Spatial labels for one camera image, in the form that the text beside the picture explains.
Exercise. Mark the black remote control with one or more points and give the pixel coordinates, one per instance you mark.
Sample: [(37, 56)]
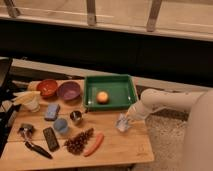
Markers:
[(51, 139)]

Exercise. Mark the blue sponge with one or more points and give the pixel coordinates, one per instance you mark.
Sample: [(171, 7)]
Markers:
[(52, 112)]

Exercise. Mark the metal railing post left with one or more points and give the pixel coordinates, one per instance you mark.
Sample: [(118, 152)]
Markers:
[(12, 10)]

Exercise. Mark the white cup with banana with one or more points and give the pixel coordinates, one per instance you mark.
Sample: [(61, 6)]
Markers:
[(28, 99)]

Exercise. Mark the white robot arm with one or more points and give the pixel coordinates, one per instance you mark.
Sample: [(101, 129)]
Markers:
[(198, 140)]

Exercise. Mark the metal railing post right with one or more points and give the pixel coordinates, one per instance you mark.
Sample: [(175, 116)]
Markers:
[(153, 15)]

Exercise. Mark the purple bowl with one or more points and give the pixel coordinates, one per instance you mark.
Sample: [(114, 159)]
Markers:
[(68, 90)]

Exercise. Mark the metal railing post middle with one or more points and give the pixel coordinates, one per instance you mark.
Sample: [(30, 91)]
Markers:
[(91, 12)]

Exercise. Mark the orange carrot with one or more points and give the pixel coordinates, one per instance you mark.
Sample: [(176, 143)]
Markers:
[(95, 146)]

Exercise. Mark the metal railing post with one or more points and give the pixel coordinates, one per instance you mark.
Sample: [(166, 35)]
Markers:
[(12, 10), (91, 12), (153, 15)]

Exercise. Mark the green plastic tray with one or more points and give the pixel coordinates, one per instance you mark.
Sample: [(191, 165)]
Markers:
[(120, 89)]

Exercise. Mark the small metal cup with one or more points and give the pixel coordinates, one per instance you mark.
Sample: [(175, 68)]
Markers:
[(76, 117)]

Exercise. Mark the brown grape bunch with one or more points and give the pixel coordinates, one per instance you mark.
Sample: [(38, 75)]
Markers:
[(77, 144)]

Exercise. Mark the red bowl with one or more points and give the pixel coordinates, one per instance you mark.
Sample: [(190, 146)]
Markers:
[(47, 88)]

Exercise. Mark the black equipment at left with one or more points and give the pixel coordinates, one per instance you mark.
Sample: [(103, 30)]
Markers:
[(7, 109)]

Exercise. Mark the blue plastic cup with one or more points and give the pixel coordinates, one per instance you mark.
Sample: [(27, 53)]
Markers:
[(61, 126)]

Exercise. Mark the light towel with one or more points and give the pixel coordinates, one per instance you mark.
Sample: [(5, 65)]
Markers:
[(122, 124)]

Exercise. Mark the orange round fruit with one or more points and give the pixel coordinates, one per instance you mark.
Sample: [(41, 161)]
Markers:
[(102, 97)]

